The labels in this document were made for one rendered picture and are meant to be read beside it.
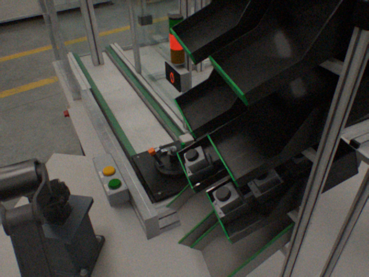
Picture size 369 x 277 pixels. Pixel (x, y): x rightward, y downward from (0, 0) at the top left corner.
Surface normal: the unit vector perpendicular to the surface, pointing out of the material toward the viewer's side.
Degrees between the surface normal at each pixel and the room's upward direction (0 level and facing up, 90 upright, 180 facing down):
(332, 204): 0
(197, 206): 45
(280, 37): 25
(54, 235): 0
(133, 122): 0
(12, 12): 89
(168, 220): 90
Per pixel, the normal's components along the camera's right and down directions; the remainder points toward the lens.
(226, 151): -0.43, -0.63
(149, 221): 0.45, 0.54
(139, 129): -0.03, -0.79
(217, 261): -0.69, -0.42
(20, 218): 0.22, -0.27
